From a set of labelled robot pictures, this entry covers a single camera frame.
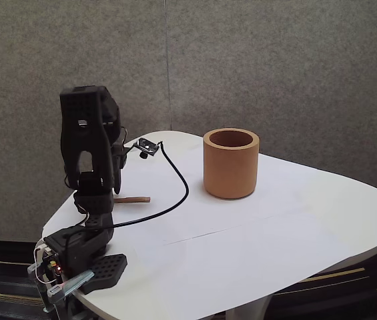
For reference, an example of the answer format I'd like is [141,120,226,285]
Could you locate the brown cork pen holder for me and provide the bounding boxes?
[203,127,260,200]

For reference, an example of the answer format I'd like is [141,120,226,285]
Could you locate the white table leg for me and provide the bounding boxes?
[224,293,272,320]

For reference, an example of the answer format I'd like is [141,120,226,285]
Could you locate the grey metal table clamp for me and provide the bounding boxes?
[27,269,95,314]

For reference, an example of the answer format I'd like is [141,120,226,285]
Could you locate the bare camera circuit board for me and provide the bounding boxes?
[133,137,161,160]

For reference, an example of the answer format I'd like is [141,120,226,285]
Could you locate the black camera cable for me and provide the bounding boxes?
[64,141,190,254]

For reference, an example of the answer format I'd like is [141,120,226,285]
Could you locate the wooden pen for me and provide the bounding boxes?
[113,196,151,205]

